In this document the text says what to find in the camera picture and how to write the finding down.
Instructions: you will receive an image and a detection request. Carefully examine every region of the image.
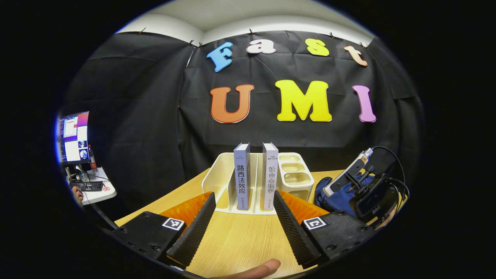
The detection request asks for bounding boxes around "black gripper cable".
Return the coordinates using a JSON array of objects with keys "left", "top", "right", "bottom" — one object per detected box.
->
[{"left": 370, "top": 146, "right": 410, "bottom": 210}]

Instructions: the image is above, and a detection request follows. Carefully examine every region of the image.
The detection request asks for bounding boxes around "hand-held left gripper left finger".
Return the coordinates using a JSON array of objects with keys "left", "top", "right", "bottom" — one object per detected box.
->
[{"left": 112, "top": 192, "right": 217, "bottom": 269}]

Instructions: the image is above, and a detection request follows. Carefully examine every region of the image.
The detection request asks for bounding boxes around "blue schoolbag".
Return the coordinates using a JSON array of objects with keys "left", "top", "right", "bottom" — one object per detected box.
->
[{"left": 314, "top": 174, "right": 388, "bottom": 219}]

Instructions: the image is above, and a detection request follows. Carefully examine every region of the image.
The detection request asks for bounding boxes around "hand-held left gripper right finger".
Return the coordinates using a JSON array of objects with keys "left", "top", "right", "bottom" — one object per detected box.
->
[{"left": 273, "top": 190, "right": 376, "bottom": 268}]

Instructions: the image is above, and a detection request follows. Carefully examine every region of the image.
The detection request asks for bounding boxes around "black keyboard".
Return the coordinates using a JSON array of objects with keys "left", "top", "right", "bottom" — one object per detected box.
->
[{"left": 71, "top": 181, "right": 104, "bottom": 192}]

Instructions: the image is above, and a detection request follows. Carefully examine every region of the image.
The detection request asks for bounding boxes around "computer monitor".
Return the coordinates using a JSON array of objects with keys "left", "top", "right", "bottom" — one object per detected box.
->
[{"left": 57, "top": 111, "right": 90, "bottom": 164}]

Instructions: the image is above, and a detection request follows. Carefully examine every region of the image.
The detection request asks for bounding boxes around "white book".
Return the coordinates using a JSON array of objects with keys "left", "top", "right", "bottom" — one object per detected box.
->
[{"left": 262, "top": 142, "right": 279, "bottom": 211}]

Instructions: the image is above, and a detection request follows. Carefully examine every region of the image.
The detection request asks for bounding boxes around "white side table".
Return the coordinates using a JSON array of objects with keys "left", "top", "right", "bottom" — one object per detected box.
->
[{"left": 66, "top": 167, "right": 117, "bottom": 205}]

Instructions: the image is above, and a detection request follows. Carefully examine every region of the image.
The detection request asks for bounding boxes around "grey book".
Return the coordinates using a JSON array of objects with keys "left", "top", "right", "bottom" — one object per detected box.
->
[{"left": 232, "top": 142, "right": 251, "bottom": 211}]

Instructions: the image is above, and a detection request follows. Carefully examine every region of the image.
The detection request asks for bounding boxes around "cream plastic bookshelf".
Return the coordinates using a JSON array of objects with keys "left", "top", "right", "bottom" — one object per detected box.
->
[{"left": 201, "top": 152, "right": 315, "bottom": 215}]

